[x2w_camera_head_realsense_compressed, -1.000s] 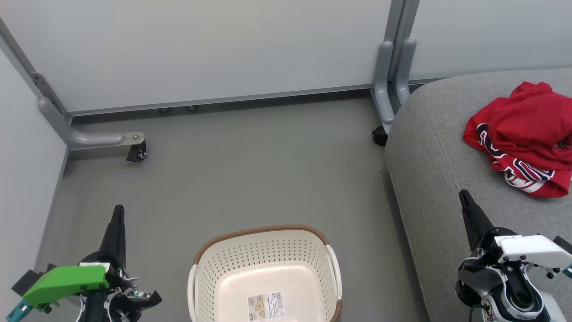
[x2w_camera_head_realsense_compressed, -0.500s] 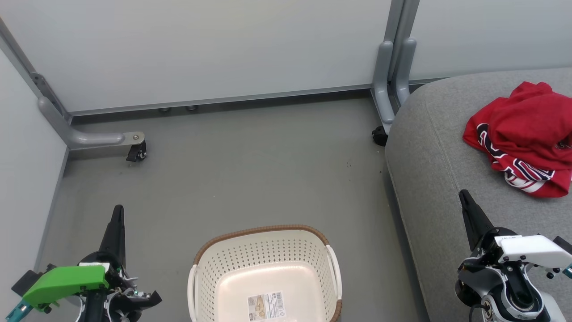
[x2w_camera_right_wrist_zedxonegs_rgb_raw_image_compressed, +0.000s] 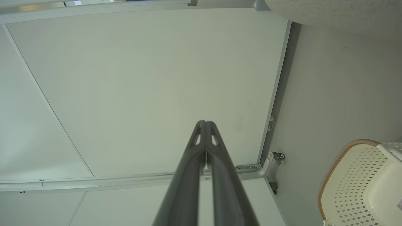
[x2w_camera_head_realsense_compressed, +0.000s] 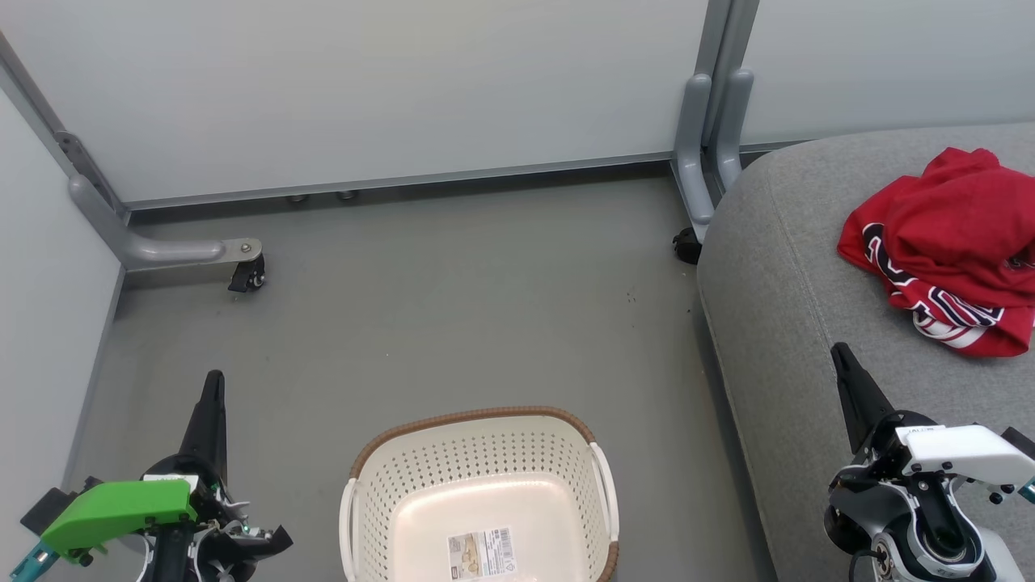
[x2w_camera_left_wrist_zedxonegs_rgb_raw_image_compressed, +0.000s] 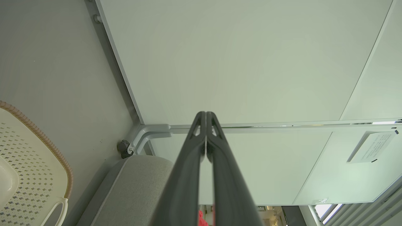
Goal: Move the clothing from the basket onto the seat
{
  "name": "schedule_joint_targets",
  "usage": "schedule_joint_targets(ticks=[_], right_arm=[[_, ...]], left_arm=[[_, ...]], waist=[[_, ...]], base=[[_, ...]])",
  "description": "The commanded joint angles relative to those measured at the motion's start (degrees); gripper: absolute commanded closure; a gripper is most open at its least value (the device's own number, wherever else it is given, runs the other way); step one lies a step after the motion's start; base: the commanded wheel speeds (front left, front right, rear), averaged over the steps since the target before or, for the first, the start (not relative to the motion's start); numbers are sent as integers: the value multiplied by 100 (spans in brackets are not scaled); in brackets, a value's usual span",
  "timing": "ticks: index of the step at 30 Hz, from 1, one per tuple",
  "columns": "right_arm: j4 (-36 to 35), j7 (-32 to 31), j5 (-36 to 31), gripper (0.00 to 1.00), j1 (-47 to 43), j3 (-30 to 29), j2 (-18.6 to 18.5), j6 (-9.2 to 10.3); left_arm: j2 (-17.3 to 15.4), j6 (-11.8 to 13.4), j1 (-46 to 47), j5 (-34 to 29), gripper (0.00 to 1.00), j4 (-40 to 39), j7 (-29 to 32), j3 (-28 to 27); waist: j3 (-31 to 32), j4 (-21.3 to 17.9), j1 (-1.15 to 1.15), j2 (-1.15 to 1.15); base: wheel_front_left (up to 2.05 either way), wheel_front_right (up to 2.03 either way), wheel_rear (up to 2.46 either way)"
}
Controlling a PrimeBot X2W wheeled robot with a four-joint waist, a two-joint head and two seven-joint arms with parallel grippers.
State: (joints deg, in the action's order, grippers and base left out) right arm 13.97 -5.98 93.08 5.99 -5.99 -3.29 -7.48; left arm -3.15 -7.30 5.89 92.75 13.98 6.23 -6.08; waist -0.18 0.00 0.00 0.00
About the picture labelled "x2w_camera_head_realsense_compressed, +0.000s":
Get paper product label sticker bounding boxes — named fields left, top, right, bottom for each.
left=447, top=527, right=516, bottom=580

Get grey curved partition leg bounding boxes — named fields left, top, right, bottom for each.
left=53, top=129, right=264, bottom=272

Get grey partition base rail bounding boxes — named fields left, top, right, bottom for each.
left=125, top=152, right=674, bottom=213

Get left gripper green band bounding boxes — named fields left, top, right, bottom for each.
left=39, top=370, right=294, bottom=567

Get red jersey small Bulls print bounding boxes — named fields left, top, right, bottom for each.
left=885, top=146, right=1035, bottom=310

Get grey upright partition foot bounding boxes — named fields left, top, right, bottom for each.
left=715, top=68, right=755, bottom=193
left=672, top=73, right=716, bottom=243

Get cream perforated laundry basket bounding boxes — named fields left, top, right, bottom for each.
left=340, top=406, right=622, bottom=582

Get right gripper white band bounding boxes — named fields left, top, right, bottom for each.
left=830, top=342, right=1035, bottom=492

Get grey fabric sofa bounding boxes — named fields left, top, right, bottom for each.
left=697, top=121, right=1035, bottom=582

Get teal left cable connector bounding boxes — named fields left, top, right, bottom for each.
left=8, top=543, right=59, bottom=582

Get red jersey large black numbers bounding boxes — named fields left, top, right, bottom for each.
left=837, top=198, right=1035, bottom=359

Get grey double partition post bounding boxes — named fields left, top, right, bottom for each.
left=700, top=0, right=761, bottom=149

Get grey corner partition post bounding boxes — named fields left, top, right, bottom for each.
left=0, top=28, right=130, bottom=223

